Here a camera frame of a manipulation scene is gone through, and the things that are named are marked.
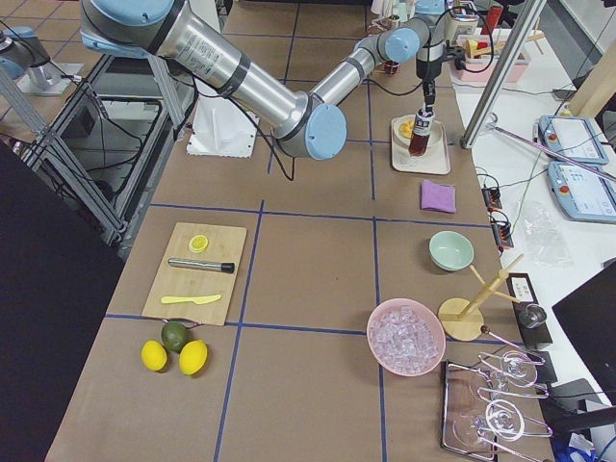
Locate yellow plastic knife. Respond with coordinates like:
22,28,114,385
160,295,222,305

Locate yellow lemon left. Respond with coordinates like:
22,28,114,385
141,340,167,372

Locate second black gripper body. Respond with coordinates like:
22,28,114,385
416,57,443,96

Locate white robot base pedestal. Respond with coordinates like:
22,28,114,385
187,95,259,158

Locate red black connector lower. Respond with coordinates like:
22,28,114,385
490,218,514,251

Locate folded purple cloth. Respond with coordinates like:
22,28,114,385
421,180,456,214

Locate round cream plate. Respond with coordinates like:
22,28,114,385
391,114,443,149

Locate upper teach pendant tablet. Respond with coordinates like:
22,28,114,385
538,115,609,166

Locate red black connector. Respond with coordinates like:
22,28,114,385
490,218,514,251
481,186,501,211

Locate mint green bowl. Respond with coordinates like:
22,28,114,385
428,231,475,271

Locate wooden cutting board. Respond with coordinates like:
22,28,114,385
142,222,246,325

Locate green lime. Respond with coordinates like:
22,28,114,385
161,321,190,353

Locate aluminium frame post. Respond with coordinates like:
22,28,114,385
460,0,547,149

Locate red black connector upper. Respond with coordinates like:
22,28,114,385
481,186,501,211

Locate lower teach pendant tablet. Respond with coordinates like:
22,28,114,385
548,162,615,224

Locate wooden stand round base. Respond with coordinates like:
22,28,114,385
436,253,525,343

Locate glass rack metal tray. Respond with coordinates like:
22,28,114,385
440,348,552,461

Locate lemon slice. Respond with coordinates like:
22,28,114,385
188,234,209,253

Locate glazed ring donut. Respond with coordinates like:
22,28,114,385
398,119,415,140

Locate copper wire bottle rack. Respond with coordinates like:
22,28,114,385
365,16,405,78

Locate tea bottle white cap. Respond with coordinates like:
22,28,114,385
408,107,434,157

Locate clear plastic bag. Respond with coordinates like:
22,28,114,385
521,201,574,268

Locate second grey robot arm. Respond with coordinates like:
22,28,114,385
81,1,446,160

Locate steel muddler black tip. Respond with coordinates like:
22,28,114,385
167,258,236,274

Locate cream rectangular serving tray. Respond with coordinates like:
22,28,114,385
391,125,450,175

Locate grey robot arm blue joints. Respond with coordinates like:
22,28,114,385
1,26,69,96

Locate teach pendant tablet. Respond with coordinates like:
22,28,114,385
538,115,609,166
548,162,615,224

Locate pink bin with cups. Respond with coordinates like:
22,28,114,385
451,29,530,84

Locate pink bowl with ice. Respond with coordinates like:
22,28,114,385
367,298,446,377

